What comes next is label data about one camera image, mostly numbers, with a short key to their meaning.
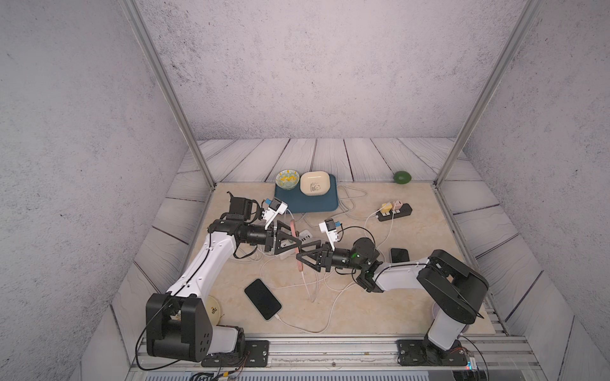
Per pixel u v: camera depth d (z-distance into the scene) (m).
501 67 0.81
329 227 0.70
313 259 0.73
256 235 0.66
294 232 0.67
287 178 1.19
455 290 0.47
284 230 0.73
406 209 1.08
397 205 1.03
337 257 0.69
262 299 0.88
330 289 0.87
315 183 1.18
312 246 0.75
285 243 0.66
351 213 1.10
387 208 1.04
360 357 0.73
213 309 0.82
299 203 1.11
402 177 1.19
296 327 0.79
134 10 0.70
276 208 0.67
